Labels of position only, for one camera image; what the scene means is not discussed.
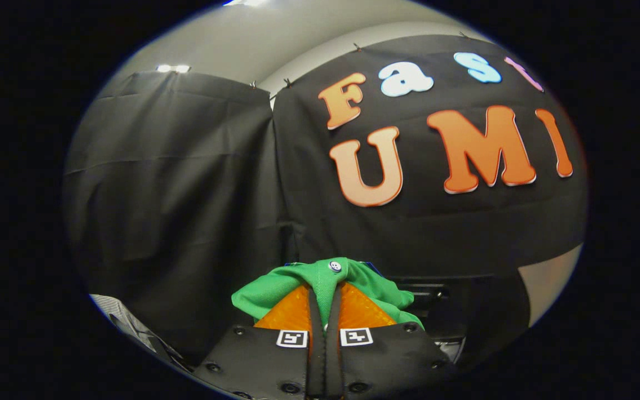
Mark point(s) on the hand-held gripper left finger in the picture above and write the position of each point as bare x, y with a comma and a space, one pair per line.
253, 361

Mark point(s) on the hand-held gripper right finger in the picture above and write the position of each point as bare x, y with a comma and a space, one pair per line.
392, 361

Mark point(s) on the green polo shirt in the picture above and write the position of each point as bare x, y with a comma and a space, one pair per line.
292, 278

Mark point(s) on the row of small black clips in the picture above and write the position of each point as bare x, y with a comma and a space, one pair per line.
286, 83

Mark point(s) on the ceiling strip light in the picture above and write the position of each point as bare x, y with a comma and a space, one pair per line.
173, 68

